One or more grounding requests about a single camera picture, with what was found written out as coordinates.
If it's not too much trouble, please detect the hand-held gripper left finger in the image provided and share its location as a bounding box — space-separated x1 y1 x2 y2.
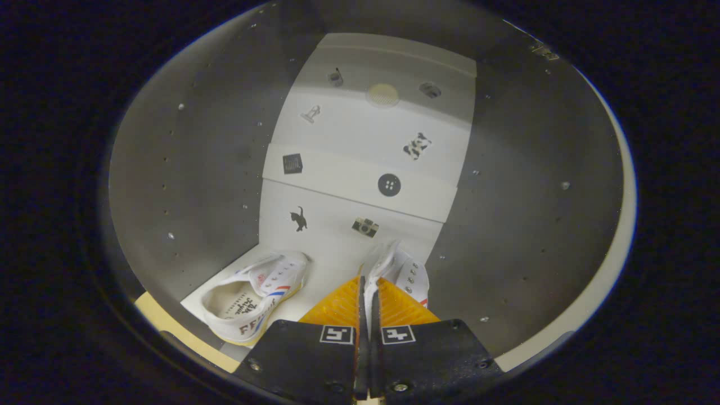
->
233 274 366 403

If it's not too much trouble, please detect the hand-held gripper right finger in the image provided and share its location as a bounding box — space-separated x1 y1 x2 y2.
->
368 276 507 403

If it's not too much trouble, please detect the white canvas shoe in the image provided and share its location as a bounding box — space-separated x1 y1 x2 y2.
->
363 240 430 332
201 251 310 345

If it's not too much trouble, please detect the grey shoe cabinet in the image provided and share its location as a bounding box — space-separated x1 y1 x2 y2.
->
107 0 637 389

